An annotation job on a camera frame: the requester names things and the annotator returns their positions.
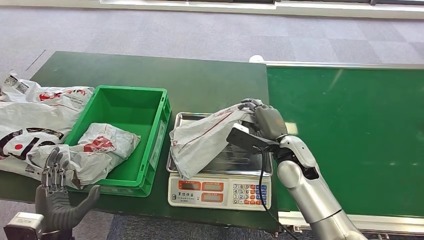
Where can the green plastic crate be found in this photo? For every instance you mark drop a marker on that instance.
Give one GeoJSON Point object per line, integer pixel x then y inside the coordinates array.
{"type": "Point", "coordinates": [129, 109]}

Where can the white electronic scale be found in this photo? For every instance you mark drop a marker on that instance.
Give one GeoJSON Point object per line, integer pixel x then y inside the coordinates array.
{"type": "Point", "coordinates": [198, 195]}

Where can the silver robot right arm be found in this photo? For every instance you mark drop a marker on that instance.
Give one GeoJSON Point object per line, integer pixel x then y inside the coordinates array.
{"type": "Point", "coordinates": [311, 195]}

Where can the green conveyor belt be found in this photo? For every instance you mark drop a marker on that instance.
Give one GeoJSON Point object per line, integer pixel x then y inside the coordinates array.
{"type": "Point", "coordinates": [348, 116]}

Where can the white roller end cap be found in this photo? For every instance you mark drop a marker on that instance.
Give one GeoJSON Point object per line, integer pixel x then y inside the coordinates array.
{"type": "Point", "coordinates": [256, 59]}

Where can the white package with QR labels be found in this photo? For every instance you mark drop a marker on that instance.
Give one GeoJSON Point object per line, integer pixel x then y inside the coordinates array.
{"type": "Point", "coordinates": [46, 96]}

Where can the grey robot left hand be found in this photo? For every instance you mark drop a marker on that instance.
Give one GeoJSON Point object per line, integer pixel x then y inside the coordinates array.
{"type": "Point", "coordinates": [54, 205]}

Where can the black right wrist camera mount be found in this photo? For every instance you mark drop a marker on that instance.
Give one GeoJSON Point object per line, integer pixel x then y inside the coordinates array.
{"type": "Point", "coordinates": [245, 139]}

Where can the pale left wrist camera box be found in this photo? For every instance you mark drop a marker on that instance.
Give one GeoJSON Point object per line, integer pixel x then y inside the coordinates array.
{"type": "Point", "coordinates": [23, 225]}

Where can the pale label on belt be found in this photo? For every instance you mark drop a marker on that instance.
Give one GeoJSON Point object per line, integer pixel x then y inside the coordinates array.
{"type": "Point", "coordinates": [292, 127]}

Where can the white courier package red stripe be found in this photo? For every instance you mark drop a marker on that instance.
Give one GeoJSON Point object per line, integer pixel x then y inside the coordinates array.
{"type": "Point", "coordinates": [198, 142]}

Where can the crumpled white package red print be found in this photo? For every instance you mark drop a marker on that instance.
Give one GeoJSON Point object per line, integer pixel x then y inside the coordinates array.
{"type": "Point", "coordinates": [102, 145]}

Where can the large white bag black logo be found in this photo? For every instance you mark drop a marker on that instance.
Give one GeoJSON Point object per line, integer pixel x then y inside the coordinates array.
{"type": "Point", "coordinates": [26, 129]}

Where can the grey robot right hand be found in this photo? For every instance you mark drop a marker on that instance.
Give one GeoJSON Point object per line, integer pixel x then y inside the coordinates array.
{"type": "Point", "coordinates": [270, 121]}

